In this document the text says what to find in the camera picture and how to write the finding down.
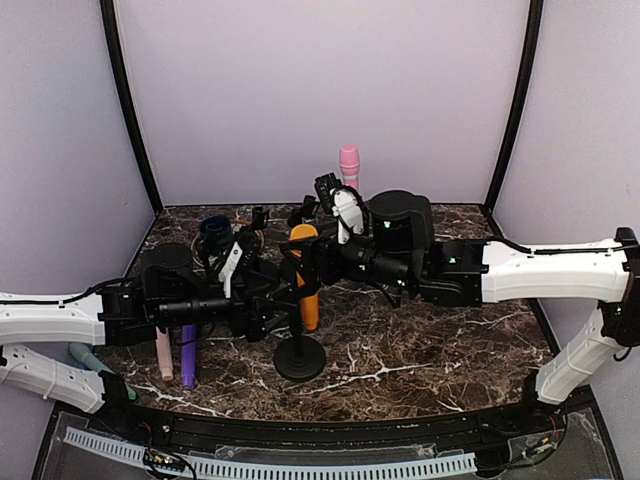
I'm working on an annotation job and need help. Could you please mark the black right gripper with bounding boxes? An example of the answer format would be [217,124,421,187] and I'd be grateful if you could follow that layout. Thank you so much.
[279,219,418,292]

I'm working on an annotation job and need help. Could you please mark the black stand of beige microphone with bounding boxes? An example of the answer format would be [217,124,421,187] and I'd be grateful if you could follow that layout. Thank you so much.
[287,195,320,228]

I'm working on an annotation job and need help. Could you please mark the orange microphone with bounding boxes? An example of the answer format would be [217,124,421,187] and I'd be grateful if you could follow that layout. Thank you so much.
[288,223,321,332]

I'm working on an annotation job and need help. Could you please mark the black stand of blue microphone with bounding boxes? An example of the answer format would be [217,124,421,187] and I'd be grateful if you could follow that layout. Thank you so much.
[250,206,270,232]

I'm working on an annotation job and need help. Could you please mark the black stand of orange microphone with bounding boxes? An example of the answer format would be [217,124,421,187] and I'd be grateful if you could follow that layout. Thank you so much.
[273,280,326,383]

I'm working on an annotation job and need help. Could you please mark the purple microphone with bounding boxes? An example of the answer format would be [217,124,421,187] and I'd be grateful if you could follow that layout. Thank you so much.
[181,325,197,390]

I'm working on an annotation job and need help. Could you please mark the pink microphone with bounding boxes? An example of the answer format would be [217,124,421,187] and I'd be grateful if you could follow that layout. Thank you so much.
[339,145,360,191]

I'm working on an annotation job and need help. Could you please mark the beige microphone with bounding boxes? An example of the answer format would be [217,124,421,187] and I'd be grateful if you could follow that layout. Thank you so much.
[155,328,174,382]

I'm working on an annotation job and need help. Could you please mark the green microphone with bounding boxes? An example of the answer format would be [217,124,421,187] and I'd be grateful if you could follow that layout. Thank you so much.
[68,342,115,374]

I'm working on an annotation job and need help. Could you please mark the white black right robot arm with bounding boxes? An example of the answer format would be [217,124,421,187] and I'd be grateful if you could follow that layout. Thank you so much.
[280,187,639,434]

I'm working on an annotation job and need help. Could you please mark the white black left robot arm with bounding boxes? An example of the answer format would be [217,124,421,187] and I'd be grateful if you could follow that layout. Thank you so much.
[1,243,280,436]

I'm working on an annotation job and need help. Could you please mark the dark blue mug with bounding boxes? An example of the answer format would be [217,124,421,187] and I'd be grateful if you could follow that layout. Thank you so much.
[199,215,233,248]

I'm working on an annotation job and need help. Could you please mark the floral patterned saucer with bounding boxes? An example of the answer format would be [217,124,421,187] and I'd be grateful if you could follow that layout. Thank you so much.
[190,218,251,266]

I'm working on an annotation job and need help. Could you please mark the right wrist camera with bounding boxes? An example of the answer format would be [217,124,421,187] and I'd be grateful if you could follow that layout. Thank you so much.
[314,173,342,215]

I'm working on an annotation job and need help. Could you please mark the white slotted cable duct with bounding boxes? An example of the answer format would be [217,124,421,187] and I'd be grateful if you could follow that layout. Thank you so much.
[64,427,477,479]

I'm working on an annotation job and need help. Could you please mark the black front rail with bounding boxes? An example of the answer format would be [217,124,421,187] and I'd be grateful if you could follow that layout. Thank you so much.
[54,387,576,459]

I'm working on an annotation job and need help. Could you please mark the black left corner post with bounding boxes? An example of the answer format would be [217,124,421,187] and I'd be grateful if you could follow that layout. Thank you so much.
[99,0,164,216]

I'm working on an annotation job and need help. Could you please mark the black corner post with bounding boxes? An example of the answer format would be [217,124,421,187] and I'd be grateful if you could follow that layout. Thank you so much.
[482,0,544,217]
[99,0,164,216]

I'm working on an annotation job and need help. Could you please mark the black right corner post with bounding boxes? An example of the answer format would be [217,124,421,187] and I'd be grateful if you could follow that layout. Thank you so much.
[482,0,544,217]

